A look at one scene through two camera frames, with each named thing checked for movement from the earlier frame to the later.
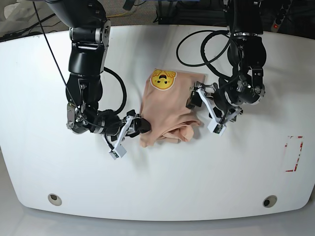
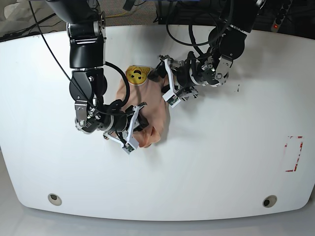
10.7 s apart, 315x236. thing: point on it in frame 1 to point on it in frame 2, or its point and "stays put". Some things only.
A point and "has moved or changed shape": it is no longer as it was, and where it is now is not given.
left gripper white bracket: x=141 y=125 to x=131 y=145
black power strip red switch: x=280 y=15 stays put
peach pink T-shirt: x=165 y=97 has moved or changed shape
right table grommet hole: x=269 y=201 stays put
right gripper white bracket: x=216 y=125 to x=171 y=97
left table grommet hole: x=54 y=199 stays put
